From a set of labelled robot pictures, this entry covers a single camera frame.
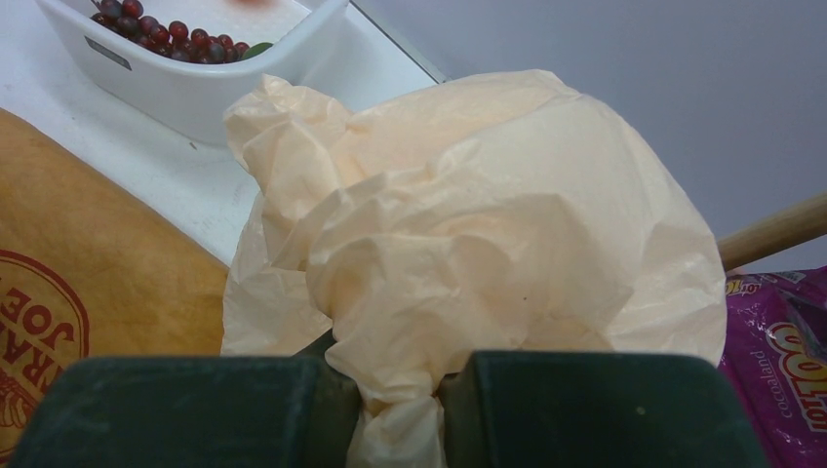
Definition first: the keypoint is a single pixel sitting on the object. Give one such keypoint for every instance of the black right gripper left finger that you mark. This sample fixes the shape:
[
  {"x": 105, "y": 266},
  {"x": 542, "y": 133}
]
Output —
[{"x": 195, "y": 412}]

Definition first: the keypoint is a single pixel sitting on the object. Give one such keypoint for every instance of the white perforated plastic basket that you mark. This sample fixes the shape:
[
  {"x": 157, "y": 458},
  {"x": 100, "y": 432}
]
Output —
[{"x": 191, "y": 98}]

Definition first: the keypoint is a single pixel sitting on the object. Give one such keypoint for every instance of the orange translucent plastic grocery bag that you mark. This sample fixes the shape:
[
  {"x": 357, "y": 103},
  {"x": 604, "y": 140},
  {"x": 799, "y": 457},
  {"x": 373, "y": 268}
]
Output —
[{"x": 498, "y": 211}]

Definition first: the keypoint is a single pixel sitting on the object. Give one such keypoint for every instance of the pink two-tier wooden shelf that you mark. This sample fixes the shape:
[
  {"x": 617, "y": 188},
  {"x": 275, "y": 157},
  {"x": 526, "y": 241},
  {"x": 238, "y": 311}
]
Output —
[{"x": 786, "y": 229}]

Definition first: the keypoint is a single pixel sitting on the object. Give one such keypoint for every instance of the orange fruit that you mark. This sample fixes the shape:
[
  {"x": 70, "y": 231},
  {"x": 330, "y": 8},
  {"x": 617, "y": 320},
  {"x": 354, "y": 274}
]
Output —
[{"x": 255, "y": 4}]

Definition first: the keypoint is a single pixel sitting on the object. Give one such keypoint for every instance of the dark red grape bunch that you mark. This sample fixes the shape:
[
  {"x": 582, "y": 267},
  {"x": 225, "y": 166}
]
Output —
[{"x": 174, "y": 40}]

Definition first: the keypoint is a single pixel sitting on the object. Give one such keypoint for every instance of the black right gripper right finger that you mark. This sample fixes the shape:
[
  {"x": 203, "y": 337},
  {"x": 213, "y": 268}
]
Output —
[{"x": 540, "y": 409}]

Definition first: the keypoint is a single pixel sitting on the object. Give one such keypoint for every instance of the purple snack packet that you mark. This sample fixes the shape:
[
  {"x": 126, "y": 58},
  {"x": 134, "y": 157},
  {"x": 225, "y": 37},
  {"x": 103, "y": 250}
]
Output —
[{"x": 775, "y": 358}]

